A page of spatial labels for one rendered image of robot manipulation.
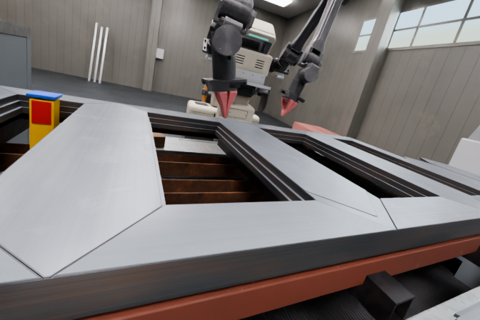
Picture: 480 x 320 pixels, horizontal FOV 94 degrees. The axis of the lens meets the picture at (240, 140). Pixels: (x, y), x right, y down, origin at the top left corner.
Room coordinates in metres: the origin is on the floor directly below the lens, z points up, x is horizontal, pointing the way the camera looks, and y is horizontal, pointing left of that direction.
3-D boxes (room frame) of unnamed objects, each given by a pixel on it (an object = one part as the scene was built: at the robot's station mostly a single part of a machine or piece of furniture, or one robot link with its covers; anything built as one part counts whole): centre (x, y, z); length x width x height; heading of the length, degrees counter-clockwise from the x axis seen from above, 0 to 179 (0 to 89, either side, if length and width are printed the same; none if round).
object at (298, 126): (4.99, -1.66, 0.21); 1.19 x 0.88 x 0.41; 19
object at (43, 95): (0.58, 0.53, 0.88); 0.06 x 0.06 x 0.02; 27
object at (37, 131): (0.58, 0.53, 0.78); 0.05 x 0.05 x 0.19; 27
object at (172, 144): (1.21, -0.06, 0.67); 1.30 x 0.20 x 0.03; 117
